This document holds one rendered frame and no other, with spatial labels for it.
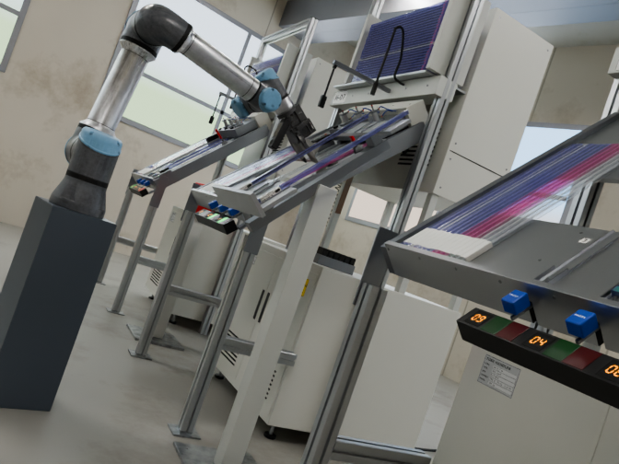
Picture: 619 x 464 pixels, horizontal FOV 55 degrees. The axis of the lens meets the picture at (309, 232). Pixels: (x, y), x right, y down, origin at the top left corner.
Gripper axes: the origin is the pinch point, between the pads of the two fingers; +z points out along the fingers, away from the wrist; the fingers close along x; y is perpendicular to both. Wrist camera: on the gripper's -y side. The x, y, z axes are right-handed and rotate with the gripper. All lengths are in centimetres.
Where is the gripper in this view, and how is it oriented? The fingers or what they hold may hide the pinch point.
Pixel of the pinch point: (309, 161)
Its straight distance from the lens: 215.9
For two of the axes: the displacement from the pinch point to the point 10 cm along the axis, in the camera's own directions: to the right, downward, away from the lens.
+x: -4.4, -1.4, 8.9
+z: 4.9, 7.9, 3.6
